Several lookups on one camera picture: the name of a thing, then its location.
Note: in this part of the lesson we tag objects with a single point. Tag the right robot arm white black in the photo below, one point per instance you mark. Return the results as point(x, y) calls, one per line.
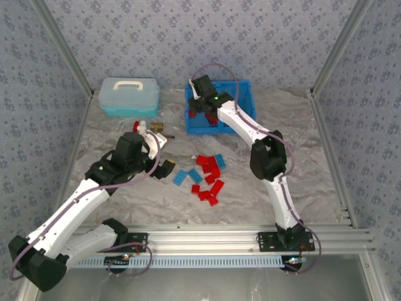
point(241, 122)

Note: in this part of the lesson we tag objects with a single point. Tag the brass pipe fitting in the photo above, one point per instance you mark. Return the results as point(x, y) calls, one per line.
point(156, 127)

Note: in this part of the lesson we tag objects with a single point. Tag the slanted aluminium frame post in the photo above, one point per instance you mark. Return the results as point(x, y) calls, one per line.
point(64, 47)
point(339, 47)

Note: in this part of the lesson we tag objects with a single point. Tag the small controller board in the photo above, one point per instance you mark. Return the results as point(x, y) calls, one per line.
point(117, 260)
point(294, 261)

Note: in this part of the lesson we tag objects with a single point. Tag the blue plastic bin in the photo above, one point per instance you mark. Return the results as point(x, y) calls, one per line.
point(247, 103)
point(200, 130)

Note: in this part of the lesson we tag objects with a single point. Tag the aluminium side rail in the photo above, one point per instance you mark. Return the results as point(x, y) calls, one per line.
point(333, 156)
point(78, 141)

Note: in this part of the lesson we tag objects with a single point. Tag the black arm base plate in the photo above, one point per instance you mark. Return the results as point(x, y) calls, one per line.
point(266, 241)
point(138, 241)

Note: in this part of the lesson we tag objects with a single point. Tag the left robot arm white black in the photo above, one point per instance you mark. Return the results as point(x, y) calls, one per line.
point(69, 213)

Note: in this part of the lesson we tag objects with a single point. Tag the small blue-tipped pen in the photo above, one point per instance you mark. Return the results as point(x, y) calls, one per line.
point(170, 136)

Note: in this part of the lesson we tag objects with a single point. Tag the red white valve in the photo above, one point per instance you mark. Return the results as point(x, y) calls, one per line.
point(139, 126)

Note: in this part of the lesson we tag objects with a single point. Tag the wide aluminium base rail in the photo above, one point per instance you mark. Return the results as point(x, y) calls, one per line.
point(203, 238)

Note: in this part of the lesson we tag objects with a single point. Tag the blue lego brick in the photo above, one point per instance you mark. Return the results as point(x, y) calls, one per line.
point(195, 175)
point(220, 160)
point(180, 178)

